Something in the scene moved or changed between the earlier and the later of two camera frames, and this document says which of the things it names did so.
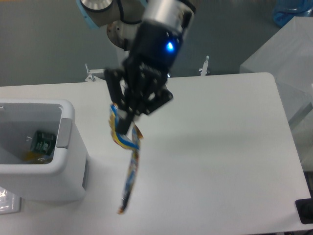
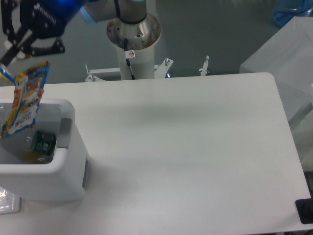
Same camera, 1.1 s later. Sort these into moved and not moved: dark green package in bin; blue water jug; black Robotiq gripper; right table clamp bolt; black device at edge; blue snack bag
Moved: blue snack bag; black Robotiq gripper
Not moved: dark green package in bin; right table clamp bolt; black device at edge; blue water jug
